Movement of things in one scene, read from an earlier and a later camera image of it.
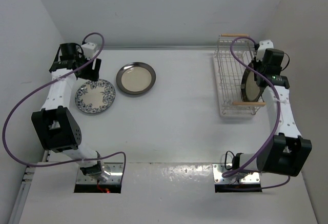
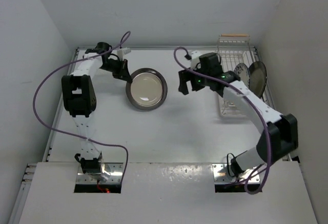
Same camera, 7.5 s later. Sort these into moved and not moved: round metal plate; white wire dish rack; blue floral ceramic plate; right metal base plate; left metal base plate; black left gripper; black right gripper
Moved: black right gripper; black left gripper; blue floral ceramic plate; round metal plate
Not moved: white wire dish rack; left metal base plate; right metal base plate
